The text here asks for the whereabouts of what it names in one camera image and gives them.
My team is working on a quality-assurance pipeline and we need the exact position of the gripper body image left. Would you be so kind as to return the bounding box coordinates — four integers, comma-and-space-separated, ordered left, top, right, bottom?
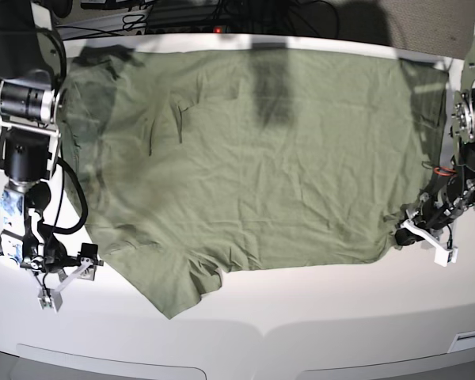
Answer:
21, 237, 81, 274

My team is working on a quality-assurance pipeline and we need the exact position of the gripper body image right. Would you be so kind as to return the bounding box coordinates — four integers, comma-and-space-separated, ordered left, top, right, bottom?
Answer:
405, 173, 475, 234

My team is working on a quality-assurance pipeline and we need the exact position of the black power strip red light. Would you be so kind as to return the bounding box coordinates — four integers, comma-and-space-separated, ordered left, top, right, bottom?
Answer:
144, 25, 240, 35

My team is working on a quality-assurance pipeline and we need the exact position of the green T-shirt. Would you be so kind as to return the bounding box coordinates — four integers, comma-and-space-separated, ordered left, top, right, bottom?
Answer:
59, 47, 449, 318

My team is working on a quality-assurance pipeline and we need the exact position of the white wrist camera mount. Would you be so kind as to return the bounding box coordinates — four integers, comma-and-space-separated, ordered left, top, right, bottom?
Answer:
400, 219, 458, 268
34, 257, 101, 313

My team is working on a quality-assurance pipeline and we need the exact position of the robot arm image left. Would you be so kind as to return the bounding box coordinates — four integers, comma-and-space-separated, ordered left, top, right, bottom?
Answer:
0, 1, 102, 283

